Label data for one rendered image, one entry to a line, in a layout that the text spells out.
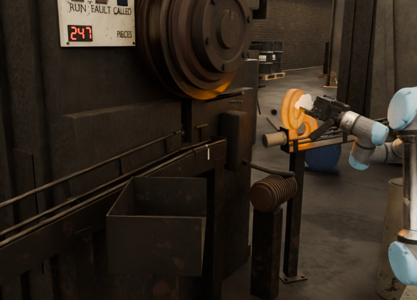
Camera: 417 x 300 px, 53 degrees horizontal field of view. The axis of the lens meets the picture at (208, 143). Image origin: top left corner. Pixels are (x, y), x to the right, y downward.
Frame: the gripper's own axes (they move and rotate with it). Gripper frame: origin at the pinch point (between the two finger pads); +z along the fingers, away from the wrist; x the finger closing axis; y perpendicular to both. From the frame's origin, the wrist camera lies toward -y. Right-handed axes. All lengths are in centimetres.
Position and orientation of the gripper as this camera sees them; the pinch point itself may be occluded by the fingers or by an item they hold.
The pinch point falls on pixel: (294, 104)
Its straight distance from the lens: 166.4
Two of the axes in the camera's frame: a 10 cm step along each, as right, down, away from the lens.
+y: 2.5, -8.9, -3.8
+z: -7.6, -4.2, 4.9
